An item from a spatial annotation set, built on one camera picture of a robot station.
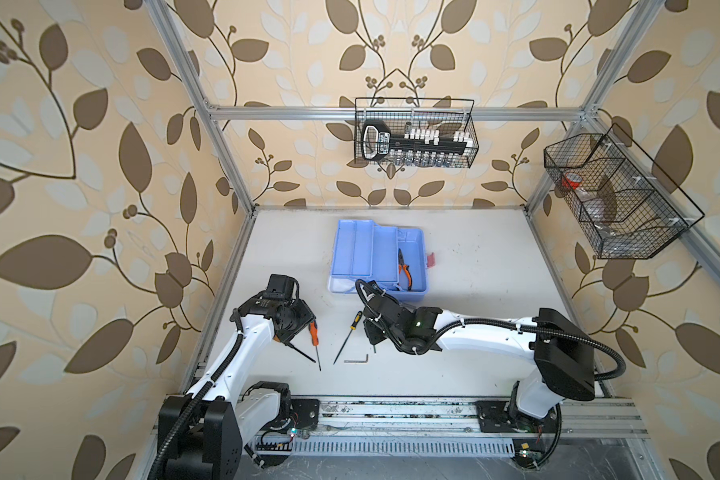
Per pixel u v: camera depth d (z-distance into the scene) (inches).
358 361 32.5
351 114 35.2
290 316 28.3
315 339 34.1
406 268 40.1
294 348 33.5
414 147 33.2
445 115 35.9
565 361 17.0
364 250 36.9
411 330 23.4
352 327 34.9
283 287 26.4
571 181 32.3
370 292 28.0
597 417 29.7
